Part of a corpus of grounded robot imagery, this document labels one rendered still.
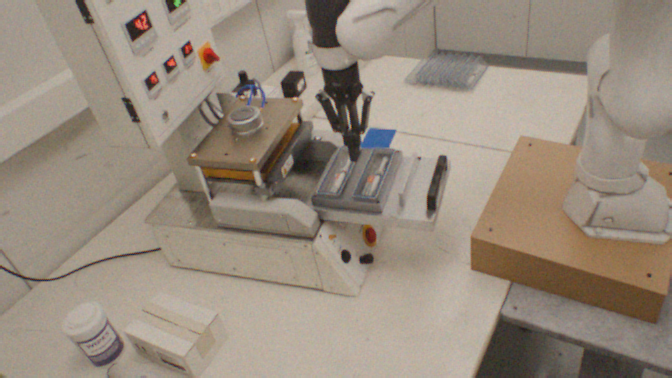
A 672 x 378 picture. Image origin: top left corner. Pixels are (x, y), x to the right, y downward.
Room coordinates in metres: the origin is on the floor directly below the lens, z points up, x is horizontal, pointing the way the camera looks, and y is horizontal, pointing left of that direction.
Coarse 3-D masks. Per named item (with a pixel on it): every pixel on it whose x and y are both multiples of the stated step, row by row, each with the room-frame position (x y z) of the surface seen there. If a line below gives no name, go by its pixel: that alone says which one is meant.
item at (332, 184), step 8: (344, 152) 1.07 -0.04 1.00; (336, 160) 1.04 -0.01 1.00; (344, 160) 1.04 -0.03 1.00; (336, 168) 1.01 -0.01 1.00; (344, 168) 1.01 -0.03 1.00; (328, 176) 0.99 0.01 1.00; (336, 176) 0.98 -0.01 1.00; (344, 176) 0.98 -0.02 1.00; (320, 184) 0.96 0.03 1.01; (328, 184) 0.96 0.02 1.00; (336, 184) 0.95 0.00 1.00; (320, 192) 0.94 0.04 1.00; (328, 192) 0.93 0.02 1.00; (336, 192) 0.92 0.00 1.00
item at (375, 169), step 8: (376, 152) 1.04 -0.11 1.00; (384, 152) 1.04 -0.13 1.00; (392, 152) 1.03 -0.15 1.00; (376, 160) 1.01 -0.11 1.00; (384, 160) 1.00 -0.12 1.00; (368, 168) 0.99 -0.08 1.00; (376, 168) 0.98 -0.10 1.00; (384, 168) 0.97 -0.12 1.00; (360, 176) 0.96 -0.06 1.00; (368, 176) 0.96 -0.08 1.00; (376, 176) 0.95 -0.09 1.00; (360, 184) 0.93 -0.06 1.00; (368, 184) 0.93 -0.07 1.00; (376, 184) 0.92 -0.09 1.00; (360, 192) 0.91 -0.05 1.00; (368, 192) 0.90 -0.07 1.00; (376, 192) 0.90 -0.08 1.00
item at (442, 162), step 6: (438, 156) 0.97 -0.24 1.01; (444, 156) 0.97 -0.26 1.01; (438, 162) 0.95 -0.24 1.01; (444, 162) 0.95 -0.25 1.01; (438, 168) 0.93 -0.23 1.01; (444, 168) 0.94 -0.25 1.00; (438, 174) 0.91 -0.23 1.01; (432, 180) 0.89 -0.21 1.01; (438, 180) 0.89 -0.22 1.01; (432, 186) 0.87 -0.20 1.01; (438, 186) 0.87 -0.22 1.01; (432, 192) 0.85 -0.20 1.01; (438, 192) 0.87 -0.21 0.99; (432, 198) 0.84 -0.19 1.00; (432, 204) 0.84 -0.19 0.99
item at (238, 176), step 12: (288, 132) 1.13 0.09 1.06; (276, 144) 1.08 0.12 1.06; (288, 144) 1.08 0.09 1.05; (276, 156) 1.03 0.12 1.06; (204, 168) 1.05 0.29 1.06; (216, 168) 1.03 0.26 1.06; (264, 168) 0.99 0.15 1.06; (216, 180) 1.04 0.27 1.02; (228, 180) 1.02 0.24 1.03; (240, 180) 1.01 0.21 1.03; (252, 180) 1.00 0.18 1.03; (264, 180) 0.98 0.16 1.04
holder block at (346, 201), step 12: (360, 156) 1.05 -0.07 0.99; (396, 156) 1.02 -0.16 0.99; (360, 168) 1.01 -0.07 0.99; (396, 168) 0.99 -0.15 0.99; (348, 180) 0.97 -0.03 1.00; (348, 192) 0.93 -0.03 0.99; (384, 192) 0.90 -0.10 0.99; (312, 204) 0.94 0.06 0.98; (324, 204) 0.92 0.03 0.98; (336, 204) 0.91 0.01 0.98; (348, 204) 0.90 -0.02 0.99; (360, 204) 0.88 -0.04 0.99; (372, 204) 0.87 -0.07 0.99; (384, 204) 0.88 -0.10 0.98
